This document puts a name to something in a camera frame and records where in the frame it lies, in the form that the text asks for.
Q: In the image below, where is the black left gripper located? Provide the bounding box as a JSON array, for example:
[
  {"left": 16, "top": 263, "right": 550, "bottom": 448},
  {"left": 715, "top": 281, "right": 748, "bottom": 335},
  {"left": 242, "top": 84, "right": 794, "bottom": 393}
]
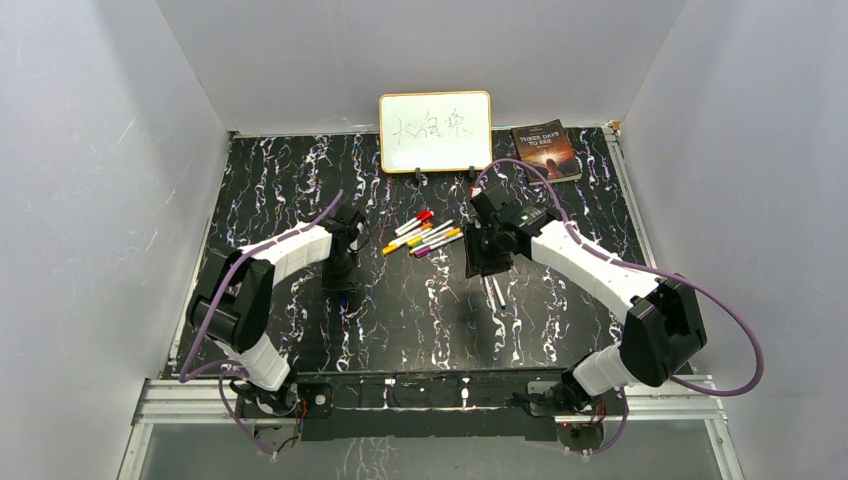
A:
[{"left": 320, "top": 249, "right": 357, "bottom": 304}]

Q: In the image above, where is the dark paperback book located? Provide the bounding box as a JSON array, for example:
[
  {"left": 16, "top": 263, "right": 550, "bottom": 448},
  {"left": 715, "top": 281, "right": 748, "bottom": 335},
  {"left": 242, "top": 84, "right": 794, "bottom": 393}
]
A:
[{"left": 510, "top": 119, "right": 582, "bottom": 183}]

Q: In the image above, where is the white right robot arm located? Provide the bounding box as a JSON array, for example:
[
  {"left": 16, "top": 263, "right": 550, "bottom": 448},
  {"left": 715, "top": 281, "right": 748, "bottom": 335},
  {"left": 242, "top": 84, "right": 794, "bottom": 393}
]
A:
[{"left": 463, "top": 187, "right": 708, "bottom": 415}]

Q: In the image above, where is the small whiteboard with writing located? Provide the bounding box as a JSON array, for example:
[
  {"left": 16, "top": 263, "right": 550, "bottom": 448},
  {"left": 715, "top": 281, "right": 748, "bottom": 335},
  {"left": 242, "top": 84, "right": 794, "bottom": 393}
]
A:
[{"left": 378, "top": 91, "right": 493, "bottom": 174}]

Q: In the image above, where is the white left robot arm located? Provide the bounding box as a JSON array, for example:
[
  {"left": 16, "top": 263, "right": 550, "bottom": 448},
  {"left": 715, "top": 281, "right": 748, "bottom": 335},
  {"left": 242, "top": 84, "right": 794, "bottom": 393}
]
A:
[{"left": 186, "top": 206, "right": 368, "bottom": 416}]

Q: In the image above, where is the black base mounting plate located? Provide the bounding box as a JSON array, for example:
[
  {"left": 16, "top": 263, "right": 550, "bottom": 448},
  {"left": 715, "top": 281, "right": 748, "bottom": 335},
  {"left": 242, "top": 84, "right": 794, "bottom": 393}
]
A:
[{"left": 291, "top": 369, "right": 624, "bottom": 444}]

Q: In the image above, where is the yellow cap marker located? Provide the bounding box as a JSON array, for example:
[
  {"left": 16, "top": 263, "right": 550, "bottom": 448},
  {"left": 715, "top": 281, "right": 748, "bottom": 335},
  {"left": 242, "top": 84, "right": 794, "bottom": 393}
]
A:
[{"left": 382, "top": 227, "right": 461, "bottom": 256}]

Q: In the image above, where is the aluminium frame rail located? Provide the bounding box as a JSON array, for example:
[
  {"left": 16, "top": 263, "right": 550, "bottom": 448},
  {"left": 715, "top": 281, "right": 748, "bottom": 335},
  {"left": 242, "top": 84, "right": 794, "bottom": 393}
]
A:
[{"left": 132, "top": 380, "right": 727, "bottom": 425}]

